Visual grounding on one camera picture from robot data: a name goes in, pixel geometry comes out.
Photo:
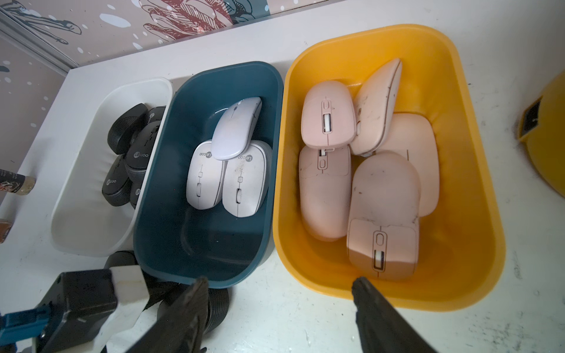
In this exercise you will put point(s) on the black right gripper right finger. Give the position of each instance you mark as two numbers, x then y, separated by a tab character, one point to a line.
381	328

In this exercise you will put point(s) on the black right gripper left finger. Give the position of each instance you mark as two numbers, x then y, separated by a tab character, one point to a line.
182	327

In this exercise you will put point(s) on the white mouse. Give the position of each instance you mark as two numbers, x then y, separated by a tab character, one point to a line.
235	128
205	178
246	180

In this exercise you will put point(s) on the black mouse small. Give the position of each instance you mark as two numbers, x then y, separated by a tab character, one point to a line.
117	185

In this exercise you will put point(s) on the pink mouse top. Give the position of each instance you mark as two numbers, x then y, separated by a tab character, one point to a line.
374	106

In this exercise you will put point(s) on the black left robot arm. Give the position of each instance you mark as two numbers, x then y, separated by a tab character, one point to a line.
157	289

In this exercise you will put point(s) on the yellow storage box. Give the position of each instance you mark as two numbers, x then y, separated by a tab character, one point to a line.
462	243

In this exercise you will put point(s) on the teal storage box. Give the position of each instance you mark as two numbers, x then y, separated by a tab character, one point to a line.
176	242

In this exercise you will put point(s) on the white storage box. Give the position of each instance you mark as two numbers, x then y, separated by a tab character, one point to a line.
83	222

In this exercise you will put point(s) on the spice jar brown contents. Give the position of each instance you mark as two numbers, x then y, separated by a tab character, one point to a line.
5	228

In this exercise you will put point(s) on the spice jar dark lid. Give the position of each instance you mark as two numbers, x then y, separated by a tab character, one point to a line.
14	183

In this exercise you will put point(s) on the yellow pot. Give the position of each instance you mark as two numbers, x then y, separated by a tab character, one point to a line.
541	130

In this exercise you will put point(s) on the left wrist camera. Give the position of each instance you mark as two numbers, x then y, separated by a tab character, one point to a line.
81	311

